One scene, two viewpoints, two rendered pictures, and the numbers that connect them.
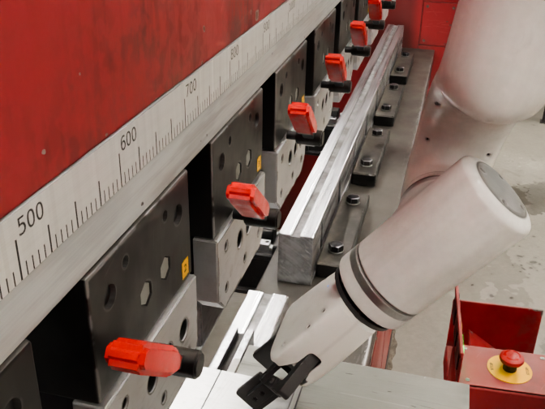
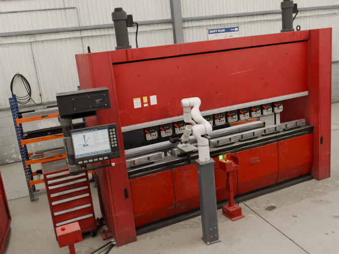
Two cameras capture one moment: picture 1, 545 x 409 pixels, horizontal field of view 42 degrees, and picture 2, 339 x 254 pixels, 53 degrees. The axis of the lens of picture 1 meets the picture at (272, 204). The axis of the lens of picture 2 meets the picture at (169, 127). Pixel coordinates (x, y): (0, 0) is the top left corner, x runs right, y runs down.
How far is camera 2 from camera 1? 4.00 m
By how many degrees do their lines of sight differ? 51
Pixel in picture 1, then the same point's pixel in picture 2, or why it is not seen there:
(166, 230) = (168, 125)
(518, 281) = (330, 191)
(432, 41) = (313, 123)
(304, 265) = (211, 144)
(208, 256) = (175, 129)
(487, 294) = (317, 190)
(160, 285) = (167, 127)
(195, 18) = (172, 114)
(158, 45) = (167, 115)
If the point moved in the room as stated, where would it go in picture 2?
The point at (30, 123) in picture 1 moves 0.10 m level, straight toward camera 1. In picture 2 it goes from (157, 117) to (152, 119)
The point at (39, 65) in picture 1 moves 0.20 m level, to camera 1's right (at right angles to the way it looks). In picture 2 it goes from (158, 115) to (167, 117)
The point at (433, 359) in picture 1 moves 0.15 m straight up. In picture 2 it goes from (283, 194) to (283, 184)
